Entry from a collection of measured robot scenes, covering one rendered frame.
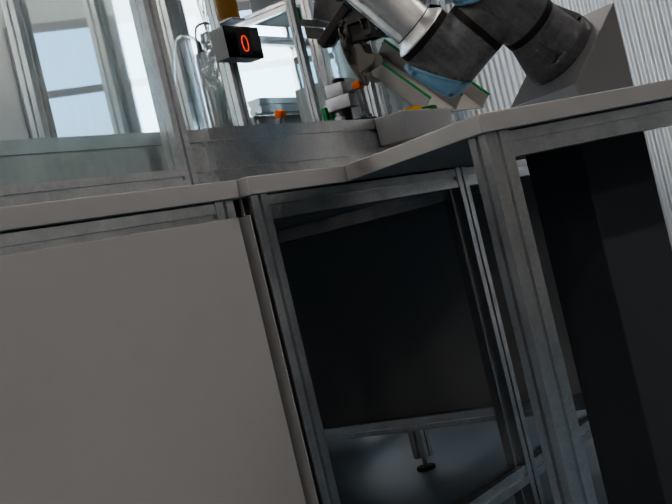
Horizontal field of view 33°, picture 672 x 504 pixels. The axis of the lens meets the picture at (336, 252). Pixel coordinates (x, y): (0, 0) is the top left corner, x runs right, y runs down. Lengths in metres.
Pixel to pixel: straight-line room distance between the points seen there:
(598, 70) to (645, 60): 3.33
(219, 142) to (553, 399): 0.69
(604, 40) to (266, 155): 0.65
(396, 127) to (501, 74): 3.97
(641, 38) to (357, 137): 3.33
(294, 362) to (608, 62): 0.81
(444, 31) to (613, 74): 0.32
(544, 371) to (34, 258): 0.76
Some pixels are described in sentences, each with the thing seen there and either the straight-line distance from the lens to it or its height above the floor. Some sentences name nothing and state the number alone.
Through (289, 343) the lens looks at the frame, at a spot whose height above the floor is 0.58.
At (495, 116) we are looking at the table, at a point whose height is 0.85.
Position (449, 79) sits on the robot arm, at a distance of 2.10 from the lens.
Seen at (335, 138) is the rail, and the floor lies 0.93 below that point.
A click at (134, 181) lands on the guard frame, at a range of 1.68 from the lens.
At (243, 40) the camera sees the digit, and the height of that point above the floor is 1.21.
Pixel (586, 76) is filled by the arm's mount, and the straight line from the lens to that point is 2.10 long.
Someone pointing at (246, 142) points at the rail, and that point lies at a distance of 1.96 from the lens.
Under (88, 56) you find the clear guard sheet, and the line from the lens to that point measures 1.70.
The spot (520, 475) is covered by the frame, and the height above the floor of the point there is 0.17.
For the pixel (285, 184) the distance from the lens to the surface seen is 1.88.
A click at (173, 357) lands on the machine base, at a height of 0.62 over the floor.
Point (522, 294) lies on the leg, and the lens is 1.71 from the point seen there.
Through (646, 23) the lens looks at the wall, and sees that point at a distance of 5.43.
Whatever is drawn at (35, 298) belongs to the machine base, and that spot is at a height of 0.74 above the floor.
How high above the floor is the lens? 0.70
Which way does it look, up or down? level
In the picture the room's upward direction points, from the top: 13 degrees counter-clockwise
